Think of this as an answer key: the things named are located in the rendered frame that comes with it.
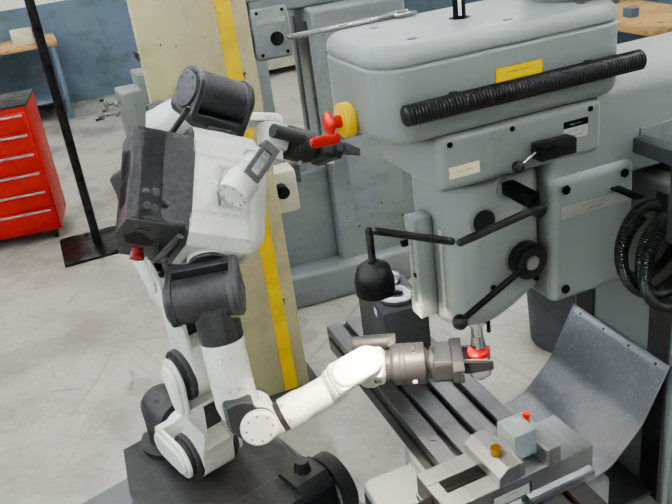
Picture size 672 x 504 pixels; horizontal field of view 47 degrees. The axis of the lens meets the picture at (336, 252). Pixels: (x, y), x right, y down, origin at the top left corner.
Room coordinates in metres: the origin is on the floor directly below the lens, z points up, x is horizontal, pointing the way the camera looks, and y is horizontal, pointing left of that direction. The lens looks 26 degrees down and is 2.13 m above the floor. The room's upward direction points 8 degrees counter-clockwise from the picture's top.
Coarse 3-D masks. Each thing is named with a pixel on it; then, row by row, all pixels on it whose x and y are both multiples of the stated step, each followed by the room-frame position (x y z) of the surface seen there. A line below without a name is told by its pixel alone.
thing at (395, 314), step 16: (400, 272) 1.86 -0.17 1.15; (400, 288) 1.75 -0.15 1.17; (368, 304) 1.77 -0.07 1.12; (384, 304) 1.70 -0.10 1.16; (400, 304) 1.68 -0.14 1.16; (368, 320) 1.79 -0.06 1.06; (384, 320) 1.65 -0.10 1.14; (400, 320) 1.66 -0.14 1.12; (416, 320) 1.67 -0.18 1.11; (400, 336) 1.66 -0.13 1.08; (416, 336) 1.67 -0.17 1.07
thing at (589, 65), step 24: (552, 72) 1.24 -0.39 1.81; (576, 72) 1.24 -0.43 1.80; (600, 72) 1.26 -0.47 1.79; (624, 72) 1.28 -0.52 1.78; (456, 96) 1.18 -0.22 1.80; (480, 96) 1.19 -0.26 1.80; (504, 96) 1.20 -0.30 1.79; (528, 96) 1.22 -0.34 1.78; (408, 120) 1.15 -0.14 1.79; (432, 120) 1.16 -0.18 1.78
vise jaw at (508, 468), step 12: (480, 432) 1.26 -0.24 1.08; (492, 432) 1.26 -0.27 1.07; (468, 444) 1.25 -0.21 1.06; (480, 444) 1.23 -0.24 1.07; (504, 444) 1.22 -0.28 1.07; (480, 456) 1.21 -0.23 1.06; (504, 456) 1.18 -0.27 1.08; (516, 456) 1.18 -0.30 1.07; (492, 468) 1.17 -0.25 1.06; (504, 468) 1.15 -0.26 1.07; (516, 468) 1.15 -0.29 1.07; (504, 480) 1.14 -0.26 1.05
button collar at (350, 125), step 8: (336, 104) 1.30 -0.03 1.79; (344, 104) 1.28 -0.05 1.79; (336, 112) 1.29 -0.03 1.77; (344, 112) 1.26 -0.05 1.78; (352, 112) 1.26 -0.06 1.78; (344, 120) 1.26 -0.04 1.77; (352, 120) 1.26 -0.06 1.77; (344, 128) 1.27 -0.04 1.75; (352, 128) 1.26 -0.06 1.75; (344, 136) 1.27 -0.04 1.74
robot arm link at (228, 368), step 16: (208, 352) 1.32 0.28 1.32; (224, 352) 1.31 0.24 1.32; (240, 352) 1.32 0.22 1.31; (208, 368) 1.32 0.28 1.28; (224, 368) 1.30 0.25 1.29; (240, 368) 1.31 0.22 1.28; (224, 384) 1.30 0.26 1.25; (240, 384) 1.30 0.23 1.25; (224, 400) 1.29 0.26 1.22; (240, 400) 1.29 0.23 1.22; (256, 400) 1.32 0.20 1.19; (224, 416) 1.30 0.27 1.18; (240, 416) 1.28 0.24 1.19; (256, 416) 1.27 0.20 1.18; (272, 416) 1.28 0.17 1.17; (240, 432) 1.27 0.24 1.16; (256, 432) 1.27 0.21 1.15; (272, 432) 1.27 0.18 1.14
